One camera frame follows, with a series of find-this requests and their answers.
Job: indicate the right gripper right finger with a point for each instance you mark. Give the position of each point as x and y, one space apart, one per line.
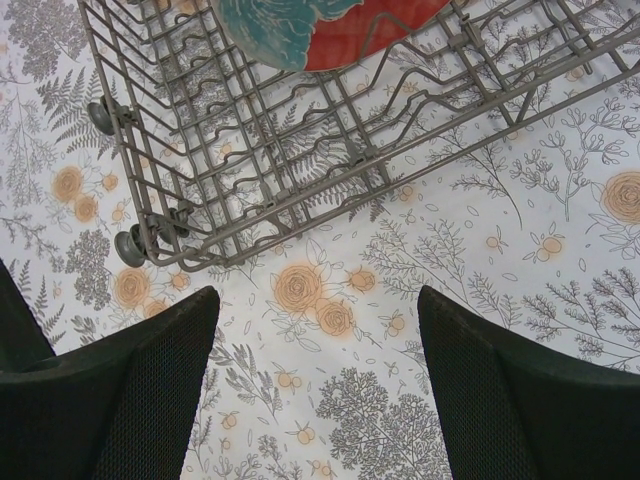
511 408

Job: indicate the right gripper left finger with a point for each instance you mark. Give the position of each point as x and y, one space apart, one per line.
122 407

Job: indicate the red teal flower plate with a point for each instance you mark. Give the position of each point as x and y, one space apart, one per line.
320 35

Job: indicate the floral tablecloth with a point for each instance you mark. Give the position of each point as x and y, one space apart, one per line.
317 369

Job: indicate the grey wire dish rack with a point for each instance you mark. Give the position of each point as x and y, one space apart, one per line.
226 157

